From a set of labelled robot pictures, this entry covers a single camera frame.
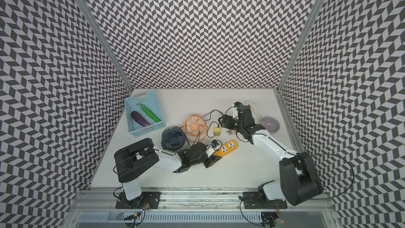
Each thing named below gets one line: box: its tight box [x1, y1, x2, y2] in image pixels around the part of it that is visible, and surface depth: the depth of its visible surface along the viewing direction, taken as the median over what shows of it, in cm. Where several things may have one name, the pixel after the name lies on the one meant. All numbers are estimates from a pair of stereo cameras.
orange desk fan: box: [183, 114, 208, 143], surface depth 93 cm
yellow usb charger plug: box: [213, 127, 221, 137], surface depth 98 cm
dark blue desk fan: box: [160, 125, 190, 152], surface depth 87 cm
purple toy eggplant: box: [130, 110, 150, 127], surface depth 104 cm
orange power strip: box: [213, 139, 239, 158], surface depth 89 cm
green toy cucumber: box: [136, 103, 161, 123], surface depth 107 cm
